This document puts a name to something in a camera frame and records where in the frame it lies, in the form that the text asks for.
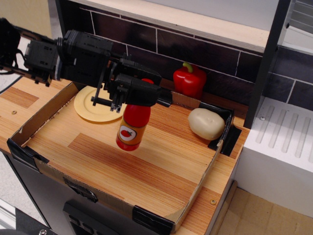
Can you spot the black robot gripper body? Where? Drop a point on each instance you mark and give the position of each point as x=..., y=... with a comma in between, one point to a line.
x=86, y=59

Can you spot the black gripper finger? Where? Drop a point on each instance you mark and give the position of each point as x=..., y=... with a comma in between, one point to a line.
x=133, y=91
x=137, y=70

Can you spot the red hot sauce bottle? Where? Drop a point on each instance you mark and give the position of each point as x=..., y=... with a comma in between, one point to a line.
x=132, y=127

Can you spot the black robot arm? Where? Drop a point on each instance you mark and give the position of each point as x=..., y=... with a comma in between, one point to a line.
x=34, y=56

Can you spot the cardboard fence with black tape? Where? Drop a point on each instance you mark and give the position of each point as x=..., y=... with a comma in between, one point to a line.
x=173, y=177

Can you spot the yellow plastic plate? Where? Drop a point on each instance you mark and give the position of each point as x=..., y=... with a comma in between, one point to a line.
x=98, y=113

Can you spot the red toy bell pepper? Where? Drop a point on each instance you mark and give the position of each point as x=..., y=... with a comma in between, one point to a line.
x=189, y=80

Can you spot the beige toy potato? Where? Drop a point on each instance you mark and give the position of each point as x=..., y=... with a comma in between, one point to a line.
x=206, y=124

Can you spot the light wooden shelf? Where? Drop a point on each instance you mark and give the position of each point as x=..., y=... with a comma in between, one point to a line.
x=225, y=32

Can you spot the black toy oven front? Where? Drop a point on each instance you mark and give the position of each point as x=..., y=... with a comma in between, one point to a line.
x=96, y=220

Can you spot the white toy sink drainboard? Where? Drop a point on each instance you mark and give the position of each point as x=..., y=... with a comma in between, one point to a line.
x=276, y=162

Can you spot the black vertical post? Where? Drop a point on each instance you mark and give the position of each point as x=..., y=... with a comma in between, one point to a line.
x=275, y=39

